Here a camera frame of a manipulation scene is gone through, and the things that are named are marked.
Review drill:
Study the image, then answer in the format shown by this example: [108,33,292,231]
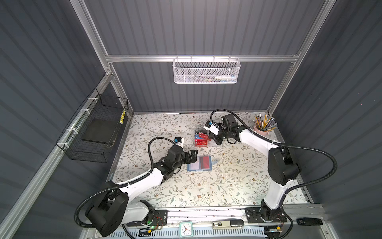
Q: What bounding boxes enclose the clear acrylic card display stand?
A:
[194,127,212,147]

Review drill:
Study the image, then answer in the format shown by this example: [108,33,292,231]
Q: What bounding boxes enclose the blue leather card holder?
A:
[187,155,219,172]

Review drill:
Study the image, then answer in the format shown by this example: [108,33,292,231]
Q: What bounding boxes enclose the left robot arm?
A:
[85,144,198,237]

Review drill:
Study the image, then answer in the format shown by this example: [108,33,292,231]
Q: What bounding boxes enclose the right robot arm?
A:
[204,113,300,213]

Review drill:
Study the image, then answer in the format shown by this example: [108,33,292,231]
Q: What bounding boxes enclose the red VIP card in stand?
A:
[195,139,209,147]

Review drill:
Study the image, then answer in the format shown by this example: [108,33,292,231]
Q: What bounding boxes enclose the pink metal pencil bucket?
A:
[253,126,269,136]

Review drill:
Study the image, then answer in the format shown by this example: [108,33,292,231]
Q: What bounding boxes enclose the markers in mesh basket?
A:
[194,75,237,83]

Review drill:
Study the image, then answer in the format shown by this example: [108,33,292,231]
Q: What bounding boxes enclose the small white desk clock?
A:
[179,222,194,238]

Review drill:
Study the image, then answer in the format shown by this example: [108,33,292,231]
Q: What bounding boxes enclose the grey black handheld device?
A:
[212,219,244,230]

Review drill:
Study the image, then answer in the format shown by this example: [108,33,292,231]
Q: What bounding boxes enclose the small label packet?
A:
[94,230,104,239]

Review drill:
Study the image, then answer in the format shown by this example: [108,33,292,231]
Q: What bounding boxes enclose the black remote device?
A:
[296,218,323,226]

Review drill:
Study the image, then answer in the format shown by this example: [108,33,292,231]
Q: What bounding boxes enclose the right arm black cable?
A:
[210,108,338,195]

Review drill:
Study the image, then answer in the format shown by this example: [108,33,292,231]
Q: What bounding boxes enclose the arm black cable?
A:
[210,108,338,195]
[74,136,177,229]

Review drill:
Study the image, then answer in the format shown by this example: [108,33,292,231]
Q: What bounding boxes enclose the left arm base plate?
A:
[126,210,168,227]

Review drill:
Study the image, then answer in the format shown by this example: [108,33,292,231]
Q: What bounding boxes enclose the white wire mesh basket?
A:
[172,57,241,84]

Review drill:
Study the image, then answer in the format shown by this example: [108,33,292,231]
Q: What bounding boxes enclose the black wire wall basket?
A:
[56,92,129,163]

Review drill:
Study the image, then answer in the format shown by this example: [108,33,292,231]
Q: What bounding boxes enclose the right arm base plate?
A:
[245,207,288,223]

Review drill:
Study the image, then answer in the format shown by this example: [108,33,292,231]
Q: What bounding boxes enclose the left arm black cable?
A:
[74,136,177,229]

